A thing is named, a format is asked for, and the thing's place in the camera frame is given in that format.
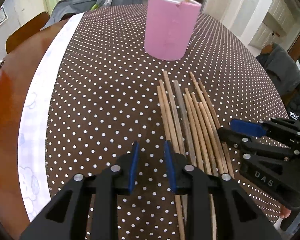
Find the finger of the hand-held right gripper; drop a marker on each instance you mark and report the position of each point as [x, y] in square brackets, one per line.
[247, 127]
[230, 136]

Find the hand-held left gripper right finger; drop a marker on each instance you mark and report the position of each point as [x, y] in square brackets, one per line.
[170, 165]

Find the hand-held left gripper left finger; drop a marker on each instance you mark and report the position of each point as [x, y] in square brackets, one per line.
[133, 165]

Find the group of wooden chopsticks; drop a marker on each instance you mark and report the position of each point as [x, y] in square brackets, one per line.
[187, 120]

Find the pink cup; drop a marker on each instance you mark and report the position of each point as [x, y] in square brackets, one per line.
[170, 30]

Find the person's right hand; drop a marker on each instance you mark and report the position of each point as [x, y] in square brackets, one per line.
[285, 212]

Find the dark grey jacket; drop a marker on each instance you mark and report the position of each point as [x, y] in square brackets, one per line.
[280, 65]

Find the brown dotted tablecloth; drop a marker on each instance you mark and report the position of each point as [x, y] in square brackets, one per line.
[102, 92]

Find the white patterned cloth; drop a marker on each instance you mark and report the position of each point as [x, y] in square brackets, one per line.
[37, 110]

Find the white cabinet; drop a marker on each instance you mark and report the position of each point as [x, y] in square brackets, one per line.
[272, 12]

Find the brown wooden chair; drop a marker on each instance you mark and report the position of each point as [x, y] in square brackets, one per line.
[25, 32]

